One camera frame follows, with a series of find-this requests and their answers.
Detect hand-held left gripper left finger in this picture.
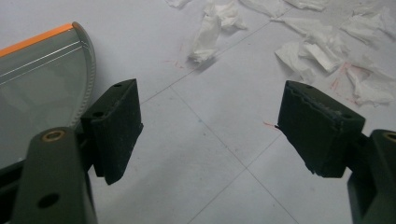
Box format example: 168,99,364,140
79,78,145,186

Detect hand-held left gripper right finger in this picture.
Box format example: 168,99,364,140
276,79,366,179

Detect white tissues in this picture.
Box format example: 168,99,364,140
163,0,396,107

